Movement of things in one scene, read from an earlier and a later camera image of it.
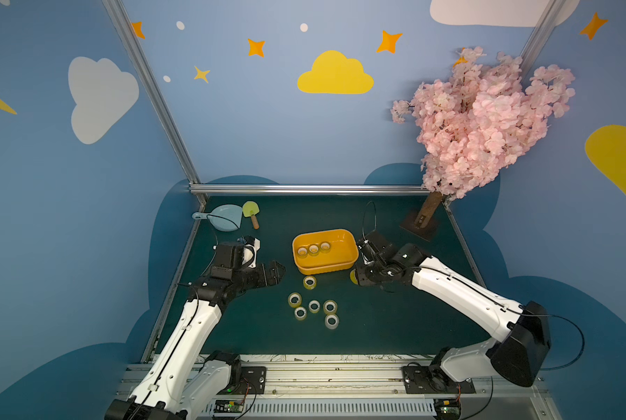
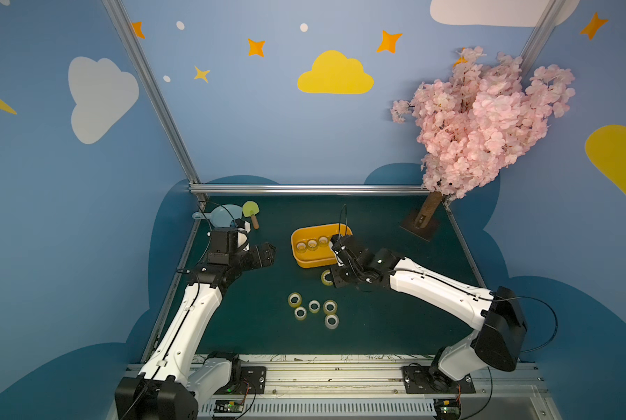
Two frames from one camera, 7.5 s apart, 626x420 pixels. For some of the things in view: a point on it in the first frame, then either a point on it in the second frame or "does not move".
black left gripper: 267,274 to 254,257
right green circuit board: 447,409 does not move
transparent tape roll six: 295,299 does not move
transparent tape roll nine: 331,321 does not move
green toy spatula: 250,209 does not move
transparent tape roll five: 309,283 to 323,279
